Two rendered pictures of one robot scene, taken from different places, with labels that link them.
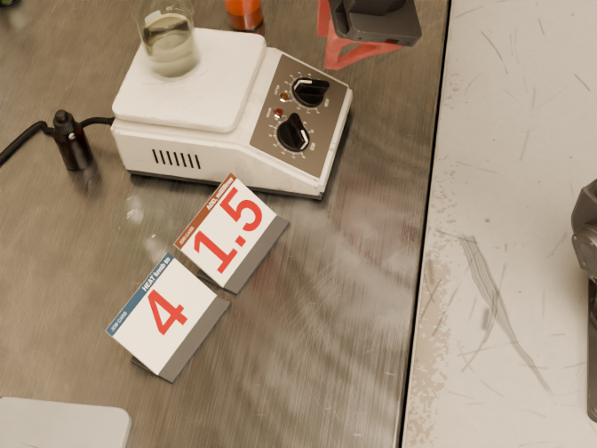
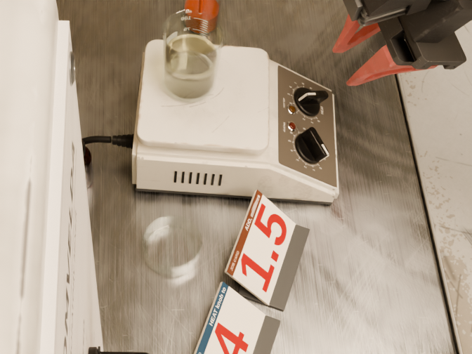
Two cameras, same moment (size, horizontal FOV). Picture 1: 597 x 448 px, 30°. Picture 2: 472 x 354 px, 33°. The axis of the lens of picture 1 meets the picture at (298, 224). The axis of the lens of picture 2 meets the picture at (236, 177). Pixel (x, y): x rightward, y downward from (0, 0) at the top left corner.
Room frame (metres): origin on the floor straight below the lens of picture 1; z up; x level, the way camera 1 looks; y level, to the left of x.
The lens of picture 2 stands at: (0.33, 0.27, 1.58)
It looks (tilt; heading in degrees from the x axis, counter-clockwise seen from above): 58 degrees down; 329
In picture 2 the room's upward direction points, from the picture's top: 11 degrees clockwise
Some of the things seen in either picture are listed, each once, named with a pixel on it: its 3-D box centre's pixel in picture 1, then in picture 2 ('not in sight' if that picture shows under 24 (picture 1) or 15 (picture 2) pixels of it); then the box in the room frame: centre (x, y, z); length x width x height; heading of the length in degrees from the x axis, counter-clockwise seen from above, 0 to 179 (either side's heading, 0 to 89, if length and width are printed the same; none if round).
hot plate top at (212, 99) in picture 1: (190, 76); (205, 94); (0.75, 0.08, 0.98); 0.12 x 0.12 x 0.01; 68
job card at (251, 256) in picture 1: (233, 232); (269, 249); (0.61, 0.06, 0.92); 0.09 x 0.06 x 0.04; 141
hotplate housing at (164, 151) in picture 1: (224, 110); (228, 123); (0.74, 0.05, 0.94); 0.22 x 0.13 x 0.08; 68
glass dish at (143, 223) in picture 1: (143, 223); (171, 246); (0.65, 0.14, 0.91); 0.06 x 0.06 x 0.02
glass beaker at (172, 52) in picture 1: (171, 36); (194, 57); (0.76, 0.08, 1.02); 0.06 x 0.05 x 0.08; 58
